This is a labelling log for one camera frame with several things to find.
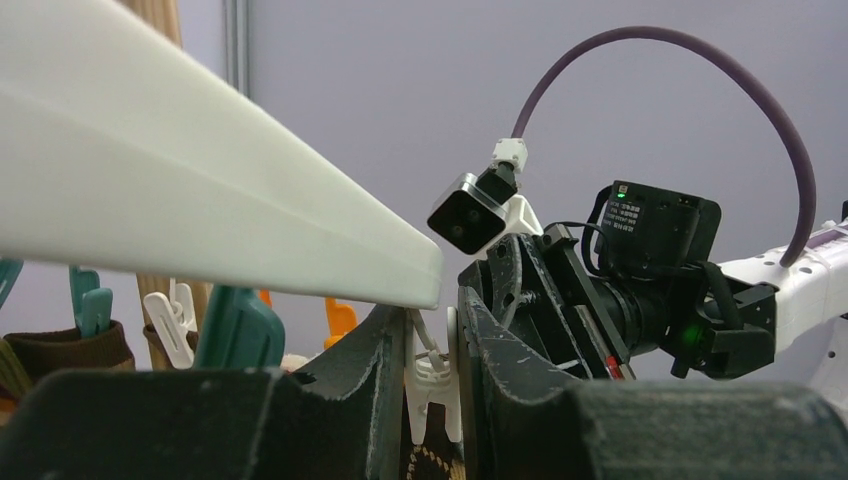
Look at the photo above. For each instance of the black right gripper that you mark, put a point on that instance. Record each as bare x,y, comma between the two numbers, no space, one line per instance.
536,288

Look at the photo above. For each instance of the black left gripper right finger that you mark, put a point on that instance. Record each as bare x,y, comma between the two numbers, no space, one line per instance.
525,419

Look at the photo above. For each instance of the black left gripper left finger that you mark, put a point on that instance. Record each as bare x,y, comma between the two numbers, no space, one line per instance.
338,417

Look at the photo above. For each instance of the white clothes clip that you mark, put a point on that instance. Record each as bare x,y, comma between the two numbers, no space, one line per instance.
431,377

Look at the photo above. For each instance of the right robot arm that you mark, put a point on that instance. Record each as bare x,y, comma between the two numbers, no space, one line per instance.
639,279

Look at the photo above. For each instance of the orange clothes clip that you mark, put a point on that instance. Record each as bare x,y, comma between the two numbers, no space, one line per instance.
341,319

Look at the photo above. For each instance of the teal clothes clip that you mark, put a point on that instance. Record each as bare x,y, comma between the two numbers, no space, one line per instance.
239,331

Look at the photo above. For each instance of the white round clip hanger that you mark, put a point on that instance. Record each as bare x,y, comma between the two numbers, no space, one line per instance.
273,213

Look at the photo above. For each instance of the wooden hanger rack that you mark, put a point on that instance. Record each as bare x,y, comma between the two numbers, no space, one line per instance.
153,30

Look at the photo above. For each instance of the brown hanging sock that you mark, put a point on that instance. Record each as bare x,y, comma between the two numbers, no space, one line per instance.
28,357

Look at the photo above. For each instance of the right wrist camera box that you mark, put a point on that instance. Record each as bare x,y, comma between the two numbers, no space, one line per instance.
477,210

